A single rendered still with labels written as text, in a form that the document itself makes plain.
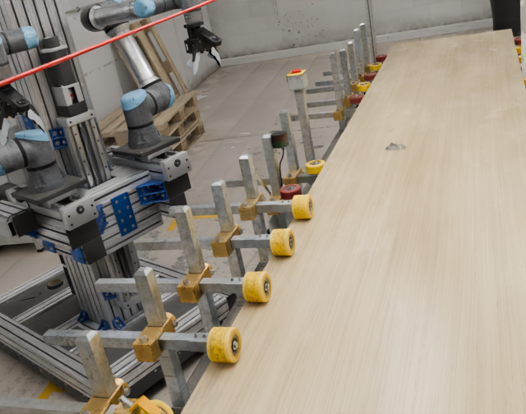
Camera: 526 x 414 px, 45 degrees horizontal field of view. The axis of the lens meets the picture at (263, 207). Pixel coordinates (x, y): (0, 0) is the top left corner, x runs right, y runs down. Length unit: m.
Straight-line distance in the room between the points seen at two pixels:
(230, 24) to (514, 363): 9.36
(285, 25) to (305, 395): 9.12
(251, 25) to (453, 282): 8.92
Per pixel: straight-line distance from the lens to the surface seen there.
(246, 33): 10.38
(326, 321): 1.56
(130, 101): 2.78
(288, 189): 2.36
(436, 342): 1.46
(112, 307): 3.08
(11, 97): 2.14
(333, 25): 10.12
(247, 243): 1.90
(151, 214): 2.87
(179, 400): 1.69
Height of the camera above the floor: 1.77
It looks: 23 degrees down
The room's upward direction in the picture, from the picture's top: 11 degrees counter-clockwise
